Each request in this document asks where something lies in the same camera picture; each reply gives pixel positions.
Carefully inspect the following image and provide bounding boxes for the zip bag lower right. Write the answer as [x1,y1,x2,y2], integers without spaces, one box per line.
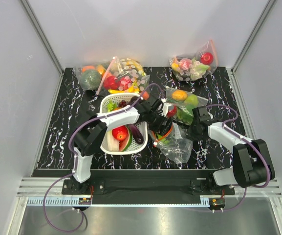
[166,87,208,125]

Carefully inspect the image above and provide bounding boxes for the zip bag with broccoli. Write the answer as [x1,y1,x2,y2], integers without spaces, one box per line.
[73,62,110,91]

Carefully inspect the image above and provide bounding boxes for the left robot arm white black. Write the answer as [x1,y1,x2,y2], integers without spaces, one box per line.
[68,95,173,194]

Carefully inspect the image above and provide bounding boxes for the polka dot bag back right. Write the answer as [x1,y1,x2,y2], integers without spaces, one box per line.
[170,40,218,81]

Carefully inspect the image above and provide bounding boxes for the fake celery stalk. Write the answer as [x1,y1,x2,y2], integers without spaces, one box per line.
[107,131,120,152]

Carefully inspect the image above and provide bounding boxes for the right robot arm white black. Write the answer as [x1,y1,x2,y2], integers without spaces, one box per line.
[187,106,275,194]

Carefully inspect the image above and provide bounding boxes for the purple cable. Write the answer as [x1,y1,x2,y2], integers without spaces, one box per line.
[42,83,166,232]
[205,104,271,212]

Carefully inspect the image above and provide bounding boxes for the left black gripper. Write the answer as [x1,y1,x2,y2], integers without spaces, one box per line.
[146,111,173,141]

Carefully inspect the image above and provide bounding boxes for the fake dark purple mangosteen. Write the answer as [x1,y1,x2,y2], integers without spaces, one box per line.
[130,96,139,105]

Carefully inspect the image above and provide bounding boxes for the polka dot bag bananas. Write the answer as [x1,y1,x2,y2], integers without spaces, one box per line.
[96,57,150,96]

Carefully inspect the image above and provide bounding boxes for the fake red apple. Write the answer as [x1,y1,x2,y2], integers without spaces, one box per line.
[112,126,128,141]

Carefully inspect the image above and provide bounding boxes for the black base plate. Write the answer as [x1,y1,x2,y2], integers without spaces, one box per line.
[33,168,251,205]

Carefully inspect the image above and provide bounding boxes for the fake purple eggplant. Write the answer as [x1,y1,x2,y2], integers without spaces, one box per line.
[128,124,144,144]

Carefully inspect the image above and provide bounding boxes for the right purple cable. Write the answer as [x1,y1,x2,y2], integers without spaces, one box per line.
[205,104,271,212]

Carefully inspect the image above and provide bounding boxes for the fake pineapple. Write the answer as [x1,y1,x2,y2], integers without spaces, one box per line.
[107,100,121,112]

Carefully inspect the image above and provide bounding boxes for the purple fake grapes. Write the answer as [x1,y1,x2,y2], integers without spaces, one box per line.
[118,100,129,108]

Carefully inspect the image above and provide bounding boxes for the fake watermelon slice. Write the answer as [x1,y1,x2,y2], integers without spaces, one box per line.
[119,129,132,152]

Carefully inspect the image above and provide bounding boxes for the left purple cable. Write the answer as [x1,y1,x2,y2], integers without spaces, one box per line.
[42,83,166,232]

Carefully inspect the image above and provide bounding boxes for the zip bag orange slider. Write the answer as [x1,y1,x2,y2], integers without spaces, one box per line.
[149,122,194,165]

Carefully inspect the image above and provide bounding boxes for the fake red pomegranate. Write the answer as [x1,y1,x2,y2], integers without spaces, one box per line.
[167,105,177,118]

